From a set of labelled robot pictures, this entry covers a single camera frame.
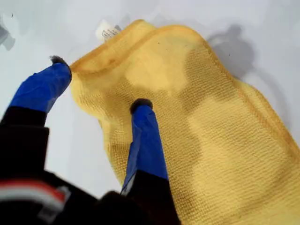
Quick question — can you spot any yellow square microfibre towel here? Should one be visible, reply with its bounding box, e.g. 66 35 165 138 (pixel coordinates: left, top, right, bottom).
69 19 300 225

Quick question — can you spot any red white servo wire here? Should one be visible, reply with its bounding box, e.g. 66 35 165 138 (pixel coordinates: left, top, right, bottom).
0 180 71 211

